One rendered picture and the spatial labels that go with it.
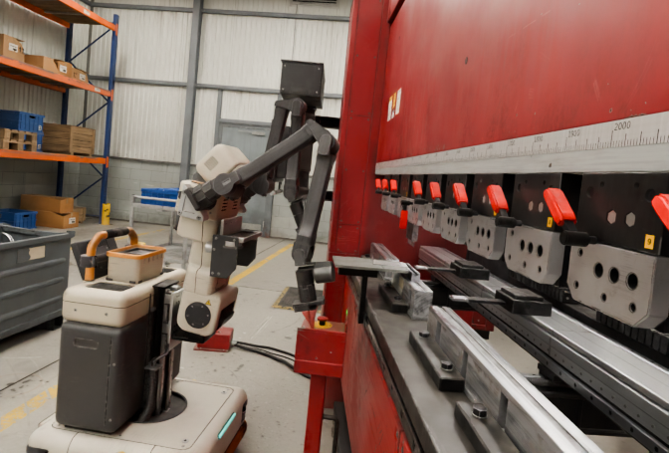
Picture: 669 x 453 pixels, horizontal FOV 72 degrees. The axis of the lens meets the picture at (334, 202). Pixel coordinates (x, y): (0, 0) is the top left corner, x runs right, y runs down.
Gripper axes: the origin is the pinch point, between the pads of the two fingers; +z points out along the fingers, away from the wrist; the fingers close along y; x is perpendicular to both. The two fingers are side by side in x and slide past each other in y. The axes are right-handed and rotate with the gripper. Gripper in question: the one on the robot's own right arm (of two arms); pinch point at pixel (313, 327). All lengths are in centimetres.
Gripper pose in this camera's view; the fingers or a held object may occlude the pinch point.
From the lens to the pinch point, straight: 159.8
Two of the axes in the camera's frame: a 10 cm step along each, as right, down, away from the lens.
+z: 1.6, 9.9, 0.4
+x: 0.6, -0.4, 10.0
